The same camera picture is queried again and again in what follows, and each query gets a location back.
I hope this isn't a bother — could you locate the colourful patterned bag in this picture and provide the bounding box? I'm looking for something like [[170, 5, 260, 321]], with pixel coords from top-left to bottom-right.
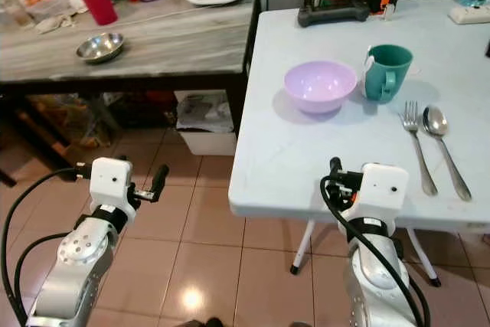
[[27, 94, 123, 148]]

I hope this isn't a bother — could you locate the white storage box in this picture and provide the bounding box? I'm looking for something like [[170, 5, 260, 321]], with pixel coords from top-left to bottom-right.
[[173, 90, 238, 157]]

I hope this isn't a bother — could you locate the white folding table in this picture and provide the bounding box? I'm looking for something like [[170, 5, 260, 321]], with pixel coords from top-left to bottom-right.
[[227, 0, 490, 288]]

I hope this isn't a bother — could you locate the steel fork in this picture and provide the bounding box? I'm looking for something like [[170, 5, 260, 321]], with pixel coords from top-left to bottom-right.
[[403, 100, 439, 197]]

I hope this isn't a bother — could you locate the large lilac plastic bowl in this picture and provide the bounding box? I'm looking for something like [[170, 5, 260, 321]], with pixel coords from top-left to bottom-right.
[[283, 60, 358, 116]]

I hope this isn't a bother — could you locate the dark wooden counter table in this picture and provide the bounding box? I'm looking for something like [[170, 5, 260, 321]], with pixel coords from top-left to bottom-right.
[[0, 0, 265, 182]]

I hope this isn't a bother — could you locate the steel spoon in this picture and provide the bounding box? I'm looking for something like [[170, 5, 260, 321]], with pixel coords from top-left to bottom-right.
[[422, 105, 472, 202]]

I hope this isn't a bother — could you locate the teal mug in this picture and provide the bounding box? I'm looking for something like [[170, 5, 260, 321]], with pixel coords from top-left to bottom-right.
[[362, 44, 414, 104]]

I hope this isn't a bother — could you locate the small steel bowl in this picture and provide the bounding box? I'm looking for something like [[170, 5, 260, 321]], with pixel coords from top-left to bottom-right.
[[76, 32, 126, 64]]

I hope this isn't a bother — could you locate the clear plastic food container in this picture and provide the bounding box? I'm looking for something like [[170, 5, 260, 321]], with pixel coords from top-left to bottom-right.
[[23, 0, 77, 23]]

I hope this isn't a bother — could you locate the white power strip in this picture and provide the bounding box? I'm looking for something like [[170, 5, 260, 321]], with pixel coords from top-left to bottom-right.
[[449, 4, 490, 25]]

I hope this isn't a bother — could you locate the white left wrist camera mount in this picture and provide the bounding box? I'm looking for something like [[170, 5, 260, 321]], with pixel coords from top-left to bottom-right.
[[89, 156, 133, 213]]

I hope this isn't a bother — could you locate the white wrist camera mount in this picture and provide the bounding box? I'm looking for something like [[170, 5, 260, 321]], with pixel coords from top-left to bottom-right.
[[351, 162, 410, 224], [89, 156, 133, 213]]

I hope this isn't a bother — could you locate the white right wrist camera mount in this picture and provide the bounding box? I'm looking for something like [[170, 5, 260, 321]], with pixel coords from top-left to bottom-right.
[[351, 162, 410, 224]]

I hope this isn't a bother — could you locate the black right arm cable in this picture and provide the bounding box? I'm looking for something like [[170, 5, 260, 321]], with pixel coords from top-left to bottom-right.
[[320, 175, 430, 327]]

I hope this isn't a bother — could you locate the long black left arm cable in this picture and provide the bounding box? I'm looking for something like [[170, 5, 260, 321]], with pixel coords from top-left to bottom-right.
[[0, 168, 93, 327]]

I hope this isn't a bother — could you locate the short black left arm cable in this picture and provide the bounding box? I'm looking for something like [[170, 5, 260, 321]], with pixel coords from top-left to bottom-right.
[[15, 231, 74, 320]]

